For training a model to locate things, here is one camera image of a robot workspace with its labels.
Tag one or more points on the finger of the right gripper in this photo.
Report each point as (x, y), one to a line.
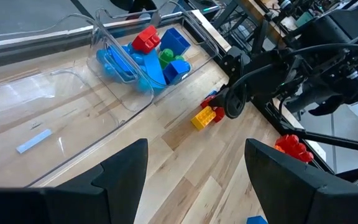
(221, 99)
(235, 104)

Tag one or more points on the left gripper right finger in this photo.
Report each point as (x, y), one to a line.
(306, 202)

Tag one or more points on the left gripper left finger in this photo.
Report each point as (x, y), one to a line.
(73, 205)

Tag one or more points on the small blue long block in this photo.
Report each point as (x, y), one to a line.
(213, 93)

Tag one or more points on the large red block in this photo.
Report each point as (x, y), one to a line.
(206, 102)
(145, 40)

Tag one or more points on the small yellow block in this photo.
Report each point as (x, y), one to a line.
(203, 118)

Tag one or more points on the small blue square block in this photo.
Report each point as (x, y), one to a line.
(256, 220)

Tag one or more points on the small red long block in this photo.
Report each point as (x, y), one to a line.
(294, 146)

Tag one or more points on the large green block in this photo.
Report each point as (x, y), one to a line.
(166, 56)
(179, 58)

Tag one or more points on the large light blue long block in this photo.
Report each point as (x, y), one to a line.
(154, 70)

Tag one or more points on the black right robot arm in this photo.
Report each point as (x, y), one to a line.
(328, 37)

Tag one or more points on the clear plastic bin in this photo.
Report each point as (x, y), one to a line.
(57, 109)
(194, 37)

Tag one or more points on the pale blue sticker strip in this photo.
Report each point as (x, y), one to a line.
(34, 141)

